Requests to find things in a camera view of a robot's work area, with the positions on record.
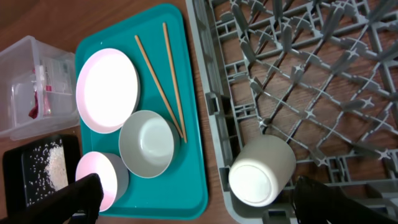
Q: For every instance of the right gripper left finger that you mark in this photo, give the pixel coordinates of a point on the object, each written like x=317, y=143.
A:
x=79, y=202

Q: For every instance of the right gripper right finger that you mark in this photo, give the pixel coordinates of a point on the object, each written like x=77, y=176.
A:
x=315, y=202

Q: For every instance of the rice grains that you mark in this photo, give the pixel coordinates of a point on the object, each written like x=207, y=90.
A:
x=44, y=171

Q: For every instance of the small pink bowl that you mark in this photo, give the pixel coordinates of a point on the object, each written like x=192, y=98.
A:
x=113, y=174

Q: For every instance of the white cup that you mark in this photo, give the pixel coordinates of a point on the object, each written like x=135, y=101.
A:
x=262, y=170

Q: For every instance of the grey bowl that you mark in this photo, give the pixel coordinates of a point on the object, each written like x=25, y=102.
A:
x=148, y=144

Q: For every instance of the red snack wrapper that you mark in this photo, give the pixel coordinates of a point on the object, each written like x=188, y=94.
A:
x=42, y=106

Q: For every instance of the large pink plate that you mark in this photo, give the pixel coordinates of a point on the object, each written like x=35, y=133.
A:
x=107, y=91

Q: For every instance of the wooden chopstick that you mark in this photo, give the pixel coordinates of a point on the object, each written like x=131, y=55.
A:
x=158, y=85
x=174, y=79

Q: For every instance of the grey dishwasher rack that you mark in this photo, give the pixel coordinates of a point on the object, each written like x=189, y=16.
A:
x=319, y=74

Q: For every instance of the black plastic tray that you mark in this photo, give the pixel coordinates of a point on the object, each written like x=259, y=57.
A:
x=13, y=169

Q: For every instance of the clear plastic bin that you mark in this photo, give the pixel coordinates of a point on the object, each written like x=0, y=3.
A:
x=17, y=93

